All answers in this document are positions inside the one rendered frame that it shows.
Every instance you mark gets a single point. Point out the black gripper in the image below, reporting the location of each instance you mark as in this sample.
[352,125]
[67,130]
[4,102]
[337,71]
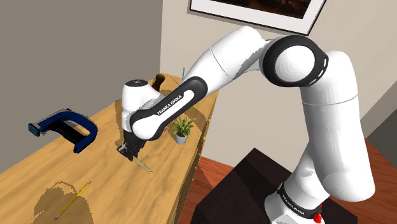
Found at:
[135,143]

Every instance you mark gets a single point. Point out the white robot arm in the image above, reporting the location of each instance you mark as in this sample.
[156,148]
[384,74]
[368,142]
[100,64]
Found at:
[328,124]

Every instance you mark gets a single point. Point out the wooden table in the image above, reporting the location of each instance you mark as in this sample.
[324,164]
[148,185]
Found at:
[108,189]

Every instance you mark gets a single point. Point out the blue c-clamp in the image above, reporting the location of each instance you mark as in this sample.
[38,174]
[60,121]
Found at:
[83,124]

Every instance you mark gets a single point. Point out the small potted green plant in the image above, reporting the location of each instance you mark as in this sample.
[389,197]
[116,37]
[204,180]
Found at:
[182,130]

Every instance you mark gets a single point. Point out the yellow pencil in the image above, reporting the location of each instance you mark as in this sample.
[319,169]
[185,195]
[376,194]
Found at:
[72,201]

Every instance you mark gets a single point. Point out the brown vase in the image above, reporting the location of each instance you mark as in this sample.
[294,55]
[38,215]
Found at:
[158,81]

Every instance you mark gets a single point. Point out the teal pen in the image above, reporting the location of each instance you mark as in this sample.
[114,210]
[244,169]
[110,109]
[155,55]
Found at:
[183,73]

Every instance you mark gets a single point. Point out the dark robot stand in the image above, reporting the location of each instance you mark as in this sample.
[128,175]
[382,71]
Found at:
[245,186]

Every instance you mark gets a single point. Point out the white framed wall picture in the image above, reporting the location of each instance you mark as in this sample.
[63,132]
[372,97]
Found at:
[279,19]

